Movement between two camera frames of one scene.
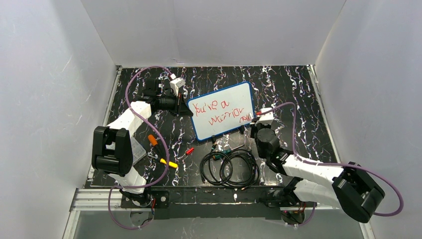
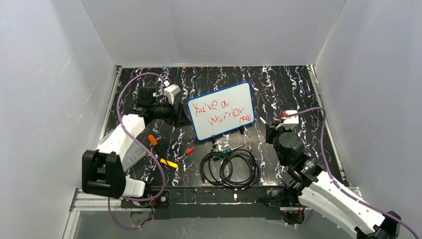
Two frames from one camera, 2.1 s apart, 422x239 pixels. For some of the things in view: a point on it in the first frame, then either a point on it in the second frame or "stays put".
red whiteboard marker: (190, 151) stays put
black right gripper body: (254, 128) → (270, 132)
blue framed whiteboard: (222, 111) stays put
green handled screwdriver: (227, 151) stays put
